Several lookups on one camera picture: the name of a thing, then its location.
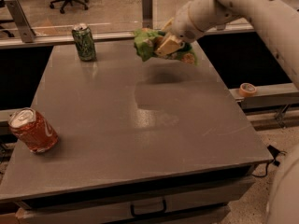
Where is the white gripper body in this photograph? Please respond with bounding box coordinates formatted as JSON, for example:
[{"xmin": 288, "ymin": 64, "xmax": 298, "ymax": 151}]
[{"xmin": 170, "ymin": 2, "xmax": 203, "ymax": 43}]

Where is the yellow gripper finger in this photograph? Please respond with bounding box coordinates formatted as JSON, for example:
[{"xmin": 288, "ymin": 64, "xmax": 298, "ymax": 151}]
[
  {"xmin": 154, "ymin": 33, "xmax": 184, "ymax": 56},
  {"xmin": 161, "ymin": 18, "xmax": 174, "ymax": 32}
]

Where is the green rice chip bag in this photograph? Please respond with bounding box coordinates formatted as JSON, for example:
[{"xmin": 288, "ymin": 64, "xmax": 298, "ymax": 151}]
[{"xmin": 134, "ymin": 28, "xmax": 197, "ymax": 65}]

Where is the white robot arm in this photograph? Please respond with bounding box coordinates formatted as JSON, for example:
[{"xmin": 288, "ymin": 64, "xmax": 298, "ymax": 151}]
[{"xmin": 156, "ymin": 0, "xmax": 299, "ymax": 224}]

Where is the green soda can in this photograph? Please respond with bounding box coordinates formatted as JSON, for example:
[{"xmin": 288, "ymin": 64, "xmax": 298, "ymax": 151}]
[{"xmin": 72, "ymin": 23, "xmax": 96, "ymax": 62}]

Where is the red soda can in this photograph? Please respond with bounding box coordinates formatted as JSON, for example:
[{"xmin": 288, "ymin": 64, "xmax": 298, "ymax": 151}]
[{"xmin": 8, "ymin": 108, "xmax": 59, "ymax": 153}]

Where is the orange tape roll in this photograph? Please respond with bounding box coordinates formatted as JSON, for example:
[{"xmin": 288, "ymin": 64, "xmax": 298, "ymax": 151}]
[{"xmin": 239, "ymin": 83, "xmax": 257, "ymax": 97}]

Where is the grey table drawer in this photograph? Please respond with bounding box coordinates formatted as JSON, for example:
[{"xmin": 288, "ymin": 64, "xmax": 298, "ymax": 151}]
[{"xmin": 16, "ymin": 175, "xmax": 254, "ymax": 224}]

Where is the middle metal glass bracket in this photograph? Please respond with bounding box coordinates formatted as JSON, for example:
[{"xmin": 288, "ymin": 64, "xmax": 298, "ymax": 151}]
[{"xmin": 141, "ymin": 0, "xmax": 153, "ymax": 28}]

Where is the metal glass bracket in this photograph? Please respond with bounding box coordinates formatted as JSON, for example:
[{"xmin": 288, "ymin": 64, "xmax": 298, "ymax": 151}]
[
  {"xmin": 5, "ymin": 0, "xmax": 36, "ymax": 43},
  {"xmin": 216, "ymin": 24, "xmax": 226, "ymax": 31},
  {"xmin": 141, "ymin": 0, "xmax": 153, "ymax": 28}
]

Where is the right metal glass bracket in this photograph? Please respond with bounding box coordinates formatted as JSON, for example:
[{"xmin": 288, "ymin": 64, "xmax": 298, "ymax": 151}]
[{"xmin": 216, "ymin": 24, "xmax": 226, "ymax": 31}]

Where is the left metal glass bracket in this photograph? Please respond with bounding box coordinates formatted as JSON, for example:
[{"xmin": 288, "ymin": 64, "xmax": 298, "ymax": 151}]
[{"xmin": 5, "ymin": 0, "xmax": 36, "ymax": 43}]

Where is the black floor cable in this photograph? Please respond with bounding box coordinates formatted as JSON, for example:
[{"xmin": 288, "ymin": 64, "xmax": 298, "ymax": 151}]
[{"xmin": 250, "ymin": 144, "xmax": 288, "ymax": 178}]

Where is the black drawer handle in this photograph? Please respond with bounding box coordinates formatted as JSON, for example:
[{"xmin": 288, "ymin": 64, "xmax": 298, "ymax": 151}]
[{"xmin": 130, "ymin": 198, "xmax": 167, "ymax": 218}]

